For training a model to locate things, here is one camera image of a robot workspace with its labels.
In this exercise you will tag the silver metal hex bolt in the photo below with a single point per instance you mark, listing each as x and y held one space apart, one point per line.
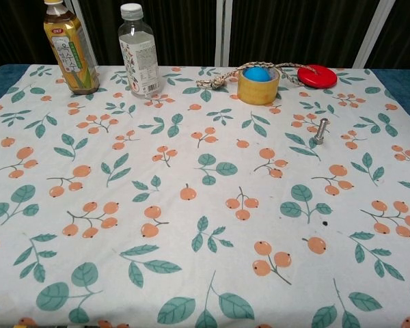
320 131

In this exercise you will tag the floral print tablecloth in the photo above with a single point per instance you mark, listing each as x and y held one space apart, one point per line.
191 205

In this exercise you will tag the yellow tape roll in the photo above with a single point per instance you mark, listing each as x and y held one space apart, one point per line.
256 93

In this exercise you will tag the blue ball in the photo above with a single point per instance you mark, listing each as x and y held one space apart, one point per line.
254 75

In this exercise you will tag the clear white cap water bottle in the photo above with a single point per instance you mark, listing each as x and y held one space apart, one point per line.
140 61

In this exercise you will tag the black curtain panel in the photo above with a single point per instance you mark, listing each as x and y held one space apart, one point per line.
406 34
184 30
294 30

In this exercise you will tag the red round disc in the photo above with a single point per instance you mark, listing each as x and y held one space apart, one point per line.
319 78

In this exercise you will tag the yellow cap tea bottle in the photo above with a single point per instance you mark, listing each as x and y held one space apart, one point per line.
71 68

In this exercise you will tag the silver partition post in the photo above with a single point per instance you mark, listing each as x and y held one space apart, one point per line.
222 30
372 30

